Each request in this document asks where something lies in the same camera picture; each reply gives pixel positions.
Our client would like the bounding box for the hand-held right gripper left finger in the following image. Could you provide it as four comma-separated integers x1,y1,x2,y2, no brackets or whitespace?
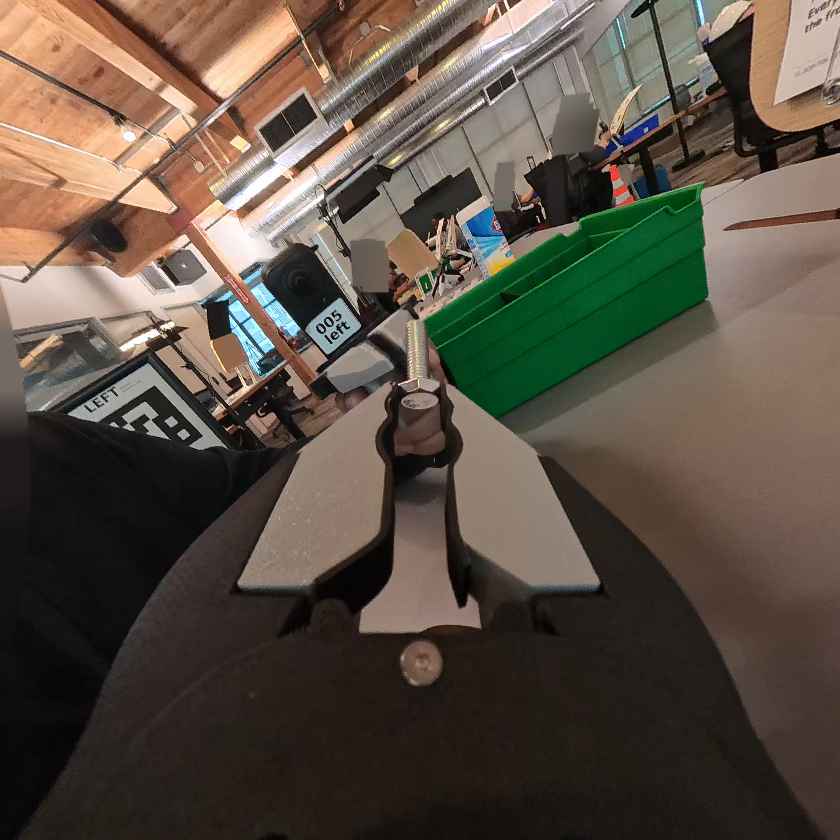
236,384,399,611

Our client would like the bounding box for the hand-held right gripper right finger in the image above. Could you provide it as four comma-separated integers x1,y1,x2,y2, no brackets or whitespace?
443,384,602,613

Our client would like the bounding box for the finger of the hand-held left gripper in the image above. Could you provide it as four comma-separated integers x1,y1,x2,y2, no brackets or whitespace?
364,310,424,388
325,344,398,399

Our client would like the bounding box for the steel hex bolt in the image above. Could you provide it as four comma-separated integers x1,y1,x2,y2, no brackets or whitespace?
394,319,439,412

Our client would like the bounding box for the green plastic bin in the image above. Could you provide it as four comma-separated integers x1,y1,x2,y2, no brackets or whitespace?
423,182,711,420

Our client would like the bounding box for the person's left forearm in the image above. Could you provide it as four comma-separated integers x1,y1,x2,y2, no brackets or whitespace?
0,410,434,840

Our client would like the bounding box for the person's left hand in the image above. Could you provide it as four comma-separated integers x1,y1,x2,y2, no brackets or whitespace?
335,386,448,458

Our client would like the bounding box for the wooden board stand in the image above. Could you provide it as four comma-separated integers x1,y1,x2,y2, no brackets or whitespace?
387,230,438,278

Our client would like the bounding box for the black softbox light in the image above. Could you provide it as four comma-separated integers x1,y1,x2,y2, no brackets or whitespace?
335,164,396,224

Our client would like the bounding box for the white disinfecting wipes canister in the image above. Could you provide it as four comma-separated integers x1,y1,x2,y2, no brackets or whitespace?
459,206,517,278

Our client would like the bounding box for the white ceiling vent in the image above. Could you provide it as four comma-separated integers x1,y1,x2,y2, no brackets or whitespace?
484,66,521,105
255,87,324,156

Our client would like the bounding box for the framed marker sign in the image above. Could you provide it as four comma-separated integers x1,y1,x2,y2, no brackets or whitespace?
56,357,245,454

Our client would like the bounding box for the black floor lamp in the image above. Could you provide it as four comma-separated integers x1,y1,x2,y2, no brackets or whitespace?
630,0,706,163

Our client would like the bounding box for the black office chair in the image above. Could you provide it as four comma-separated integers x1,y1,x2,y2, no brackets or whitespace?
705,13,829,173

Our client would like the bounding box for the printed instruction sheet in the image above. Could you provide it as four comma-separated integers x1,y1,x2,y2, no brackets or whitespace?
774,0,840,106

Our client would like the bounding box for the black wall screen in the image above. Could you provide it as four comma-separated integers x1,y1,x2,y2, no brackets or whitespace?
400,167,484,225

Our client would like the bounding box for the silver air duct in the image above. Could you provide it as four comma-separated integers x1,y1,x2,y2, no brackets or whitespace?
241,66,560,245
209,0,595,211

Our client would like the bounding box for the dark desk cable cover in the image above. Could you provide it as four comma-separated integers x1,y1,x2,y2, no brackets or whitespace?
722,209,840,232

